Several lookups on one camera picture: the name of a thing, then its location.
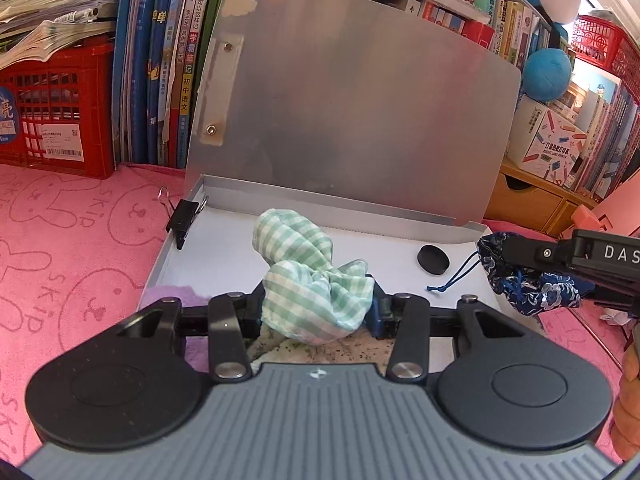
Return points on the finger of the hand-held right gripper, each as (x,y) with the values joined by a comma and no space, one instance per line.
(615,300)
(540,255)

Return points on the blue plush ball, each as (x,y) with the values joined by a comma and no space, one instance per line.
(546,76)

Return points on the row of blue books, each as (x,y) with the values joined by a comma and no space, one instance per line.
(150,60)

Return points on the pink toy house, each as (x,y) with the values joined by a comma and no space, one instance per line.
(592,220)

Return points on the wooden drawer box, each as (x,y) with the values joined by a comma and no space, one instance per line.
(530,200)

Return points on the pink rabbit print towel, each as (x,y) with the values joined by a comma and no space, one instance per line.
(75,260)

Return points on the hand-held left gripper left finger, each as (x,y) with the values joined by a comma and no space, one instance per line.
(252,310)

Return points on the red plastic basket with label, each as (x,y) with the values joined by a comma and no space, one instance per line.
(65,110)

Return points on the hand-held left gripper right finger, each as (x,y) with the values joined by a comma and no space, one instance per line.
(381,310)

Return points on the white printed carton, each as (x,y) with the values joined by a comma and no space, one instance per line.
(547,140)

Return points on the thin metal rod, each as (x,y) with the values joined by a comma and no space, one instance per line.
(600,340)

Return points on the stack of worn books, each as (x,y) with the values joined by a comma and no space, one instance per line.
(50,0)

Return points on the green checked scrunchie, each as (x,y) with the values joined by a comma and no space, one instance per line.
(305,280)

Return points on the white floral scrunchie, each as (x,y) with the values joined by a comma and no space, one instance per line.
(320,352)

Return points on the small black round disc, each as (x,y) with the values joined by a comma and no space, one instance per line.
(433,259)

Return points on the silver cardboard box with lid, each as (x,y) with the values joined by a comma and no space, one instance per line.
(350,110)

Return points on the person's right hand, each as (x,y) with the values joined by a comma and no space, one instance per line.
(630,410)

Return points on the small red plastic basket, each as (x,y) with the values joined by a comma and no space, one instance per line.
(605,45)

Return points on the black binder clip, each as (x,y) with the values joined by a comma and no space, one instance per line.
(182,215)

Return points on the row of colourful books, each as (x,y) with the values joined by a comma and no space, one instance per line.
(510,20)

